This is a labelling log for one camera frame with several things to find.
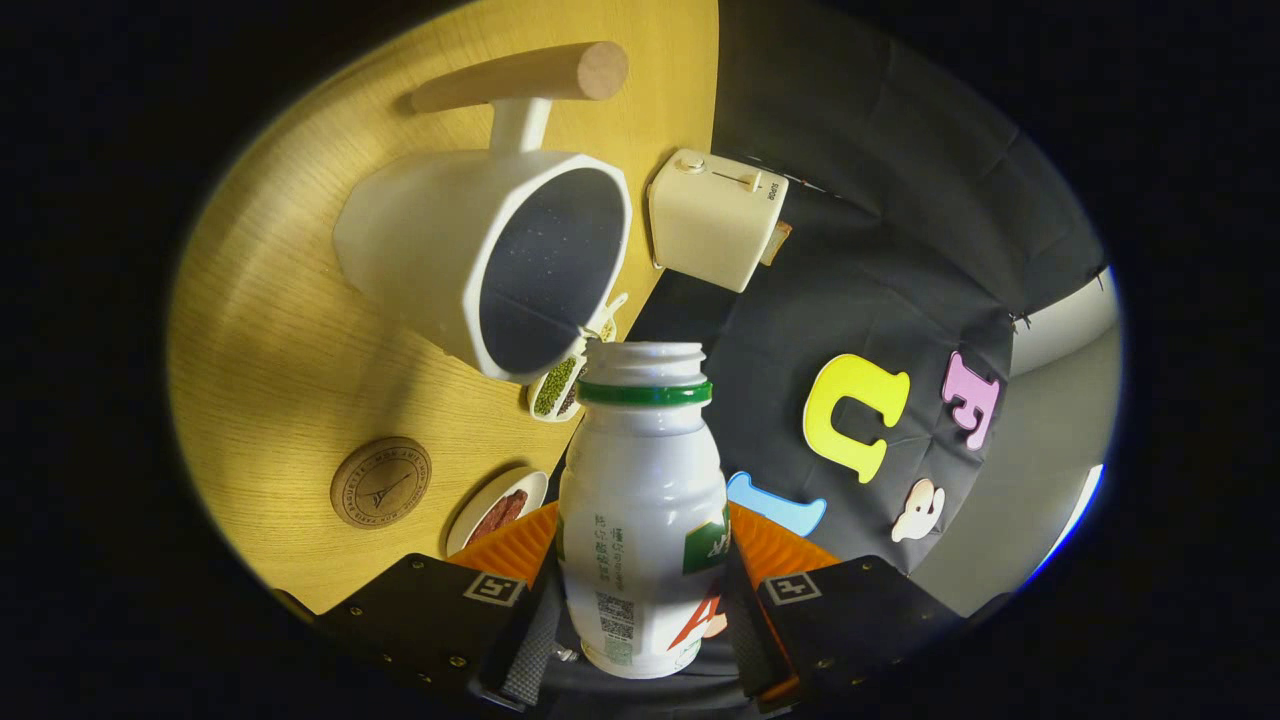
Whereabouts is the black backdrop cloth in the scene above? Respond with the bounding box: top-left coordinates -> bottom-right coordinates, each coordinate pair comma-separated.
545,0 -> 1111,581

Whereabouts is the red food pile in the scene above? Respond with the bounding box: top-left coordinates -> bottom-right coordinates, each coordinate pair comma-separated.
466,488 -> 528,546

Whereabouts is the round wooden coaster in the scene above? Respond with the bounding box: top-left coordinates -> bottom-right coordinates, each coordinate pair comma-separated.
330,436 -> 433,530

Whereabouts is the white juice bottle green ring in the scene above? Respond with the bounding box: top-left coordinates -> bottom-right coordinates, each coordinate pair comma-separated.
557,341 -> 730,680

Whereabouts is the round white plate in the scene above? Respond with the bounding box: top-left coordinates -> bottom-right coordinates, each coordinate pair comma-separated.
446,467 -> 549,557

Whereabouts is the small white bean dish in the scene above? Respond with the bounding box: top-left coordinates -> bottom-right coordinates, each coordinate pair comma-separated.
527,292 -> 629,424

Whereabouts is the cream toaster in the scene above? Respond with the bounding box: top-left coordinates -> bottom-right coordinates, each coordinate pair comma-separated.
648,149 -> 790,293

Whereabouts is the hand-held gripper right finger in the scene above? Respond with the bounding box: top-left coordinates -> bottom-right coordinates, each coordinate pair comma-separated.
725,500 -> 966,706

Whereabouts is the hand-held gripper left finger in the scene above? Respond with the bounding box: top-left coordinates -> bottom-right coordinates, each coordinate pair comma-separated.
315,500 -> 566,713

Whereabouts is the white cup wooden handle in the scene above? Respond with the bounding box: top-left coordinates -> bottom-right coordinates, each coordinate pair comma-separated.
332,42 -> 633,385

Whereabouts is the wooden table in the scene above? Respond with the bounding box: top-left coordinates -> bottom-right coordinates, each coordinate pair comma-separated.
165,0 -> 721,616

